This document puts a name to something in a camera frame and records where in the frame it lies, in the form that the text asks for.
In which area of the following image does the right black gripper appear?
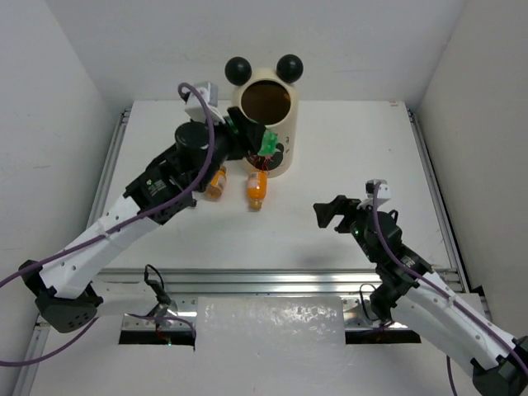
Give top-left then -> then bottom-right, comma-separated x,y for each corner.
313,195 -> 380,263

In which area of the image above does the green plastic bottle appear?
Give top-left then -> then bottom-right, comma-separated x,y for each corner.
257,129 -> 278,157

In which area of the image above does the orange bottle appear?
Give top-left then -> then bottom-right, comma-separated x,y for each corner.
246,171 -> 267,210
205,166 -> 227,200

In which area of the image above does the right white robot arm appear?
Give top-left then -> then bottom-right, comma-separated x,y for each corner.
313,196 -> 527,395

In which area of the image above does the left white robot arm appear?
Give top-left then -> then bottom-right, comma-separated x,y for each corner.
21,106 -> 270,333

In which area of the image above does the cream bin with black ears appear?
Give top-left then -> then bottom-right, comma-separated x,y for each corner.
224,54 -> 304,177

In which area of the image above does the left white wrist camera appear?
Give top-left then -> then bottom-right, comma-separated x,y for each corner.
185,81 -> 224,124

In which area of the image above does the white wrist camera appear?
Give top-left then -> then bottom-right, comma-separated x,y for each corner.
185,81 -> 224,124
365,179 -> 391,205

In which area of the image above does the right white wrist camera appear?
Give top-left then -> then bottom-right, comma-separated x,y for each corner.
365,179 -> 391,205

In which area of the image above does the aluminium frame rail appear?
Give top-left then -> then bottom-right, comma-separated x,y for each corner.
36,267 -> 467,331

